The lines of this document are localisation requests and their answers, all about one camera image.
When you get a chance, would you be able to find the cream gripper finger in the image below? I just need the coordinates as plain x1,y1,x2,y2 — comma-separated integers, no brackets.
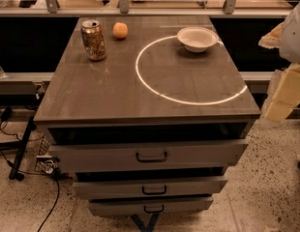
258,22,283,48
265,63,300,122

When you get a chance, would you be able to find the grey top drawer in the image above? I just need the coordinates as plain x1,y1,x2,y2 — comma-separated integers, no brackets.
49,139,248,173

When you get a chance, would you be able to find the grey drawer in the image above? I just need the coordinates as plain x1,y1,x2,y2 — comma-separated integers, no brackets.
73,176,227,200
49,139,248,173
88,195,213,217

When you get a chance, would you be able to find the grey drawer cabinet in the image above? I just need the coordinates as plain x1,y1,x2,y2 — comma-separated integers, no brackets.
33,14,262,218

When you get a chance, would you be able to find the grey middle drawer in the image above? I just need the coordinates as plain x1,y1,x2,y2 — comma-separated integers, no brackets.
73,176,227,200

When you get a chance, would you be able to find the grey bottom drawer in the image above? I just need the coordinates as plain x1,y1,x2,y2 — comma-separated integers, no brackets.
88,195,213,217

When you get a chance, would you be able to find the white bowl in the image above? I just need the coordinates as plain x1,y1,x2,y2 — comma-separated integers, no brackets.
177,27,219,53

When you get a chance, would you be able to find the orange fruit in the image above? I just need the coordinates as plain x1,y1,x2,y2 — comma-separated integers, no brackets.
112,22,128,40

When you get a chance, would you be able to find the gold soda can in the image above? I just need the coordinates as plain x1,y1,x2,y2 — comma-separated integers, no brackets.
81,19,106,61

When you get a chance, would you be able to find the black stand leg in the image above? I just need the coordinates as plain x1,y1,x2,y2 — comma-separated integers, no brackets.
9,116,36,181

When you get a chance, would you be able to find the metal rail frame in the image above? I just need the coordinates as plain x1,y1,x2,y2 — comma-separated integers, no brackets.
0,72,53,96

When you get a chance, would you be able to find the wire mesh basket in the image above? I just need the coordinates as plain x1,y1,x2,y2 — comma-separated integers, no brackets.
35,137,58,175

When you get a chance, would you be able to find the black floor cable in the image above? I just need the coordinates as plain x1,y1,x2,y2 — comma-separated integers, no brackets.
0,113,61,232

